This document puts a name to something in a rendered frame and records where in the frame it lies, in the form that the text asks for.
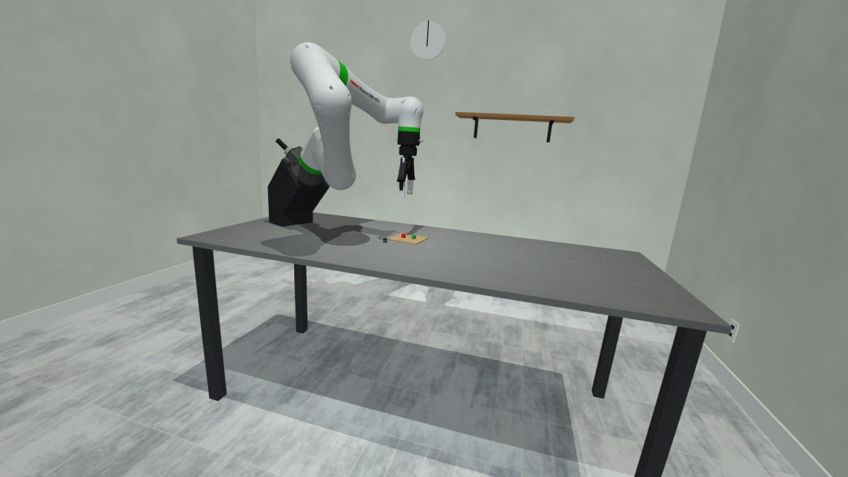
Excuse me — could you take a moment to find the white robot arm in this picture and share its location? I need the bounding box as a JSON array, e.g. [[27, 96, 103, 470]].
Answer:
[[276, 42, 423, 190]]

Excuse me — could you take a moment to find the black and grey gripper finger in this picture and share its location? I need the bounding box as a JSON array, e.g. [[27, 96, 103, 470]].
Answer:
[[397, 158, 411, 198], [407, 158, 415, 195]]

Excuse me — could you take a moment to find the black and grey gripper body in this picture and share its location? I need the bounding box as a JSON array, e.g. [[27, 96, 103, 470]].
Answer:
[[399, 146, 417, 166]]

